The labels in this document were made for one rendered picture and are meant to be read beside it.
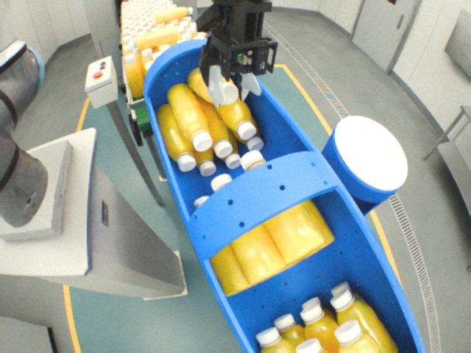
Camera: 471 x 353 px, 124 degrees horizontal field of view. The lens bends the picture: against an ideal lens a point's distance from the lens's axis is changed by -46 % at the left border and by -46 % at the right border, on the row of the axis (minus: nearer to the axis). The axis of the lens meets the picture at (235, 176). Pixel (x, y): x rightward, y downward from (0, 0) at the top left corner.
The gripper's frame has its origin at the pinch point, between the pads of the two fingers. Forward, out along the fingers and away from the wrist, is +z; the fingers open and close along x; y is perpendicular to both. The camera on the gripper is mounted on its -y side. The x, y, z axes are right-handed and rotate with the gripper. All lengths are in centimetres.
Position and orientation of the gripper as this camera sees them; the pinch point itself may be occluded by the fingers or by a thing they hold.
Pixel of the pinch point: (228, 95)
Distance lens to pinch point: 41.8
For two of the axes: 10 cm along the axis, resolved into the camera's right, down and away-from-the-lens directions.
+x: 9.1, -3.4, 2.5
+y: 4.2, 7.8, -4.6
